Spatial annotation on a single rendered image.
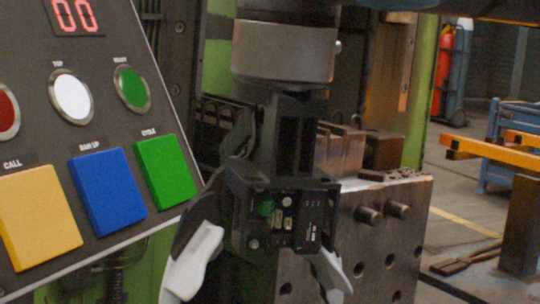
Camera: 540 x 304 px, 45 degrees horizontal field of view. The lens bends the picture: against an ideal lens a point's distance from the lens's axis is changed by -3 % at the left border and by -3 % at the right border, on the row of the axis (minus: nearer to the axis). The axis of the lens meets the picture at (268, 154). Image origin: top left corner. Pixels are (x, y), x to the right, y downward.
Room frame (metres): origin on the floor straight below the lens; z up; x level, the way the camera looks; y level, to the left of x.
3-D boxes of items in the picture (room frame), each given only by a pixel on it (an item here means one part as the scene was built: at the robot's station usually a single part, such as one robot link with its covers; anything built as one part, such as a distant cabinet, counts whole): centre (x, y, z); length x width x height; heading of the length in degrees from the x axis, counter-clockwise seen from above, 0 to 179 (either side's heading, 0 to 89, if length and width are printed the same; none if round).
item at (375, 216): (1.05, -0.17, 0.87); 0.04 x 0.03 x 0.03; 42
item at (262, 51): (0.49, -0.01, 1.15); 0.08 x 0.08 x 0.05
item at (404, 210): (1.11, -0.23, 0.87); 0.04 x 0.03 x 0.03; 42
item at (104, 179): (0.60, 0.15, 1.01); 0.07 x 0.05 x 0.07; 157
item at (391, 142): (1.25, -0.18, 0.95); 0.12 x 0.08 x 0.06; 42
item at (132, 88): (0.71, 0.15, 1.09); 0.05 x 0.03 x 0.04; 132
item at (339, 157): (1.24, 0.05, 0.96); 0.42 x 0.20 x 0.09; 42
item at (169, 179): (0.69, 0.11, 1.01); 0.07 x 0.05 x 0.07; 157
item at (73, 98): (0.62, 0.19, 1.09); 0.05 x 0.03 x 0.04; 132
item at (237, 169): (0.48, -0.01, 1.07); 0.09 x 0.08 x 0.12; 18
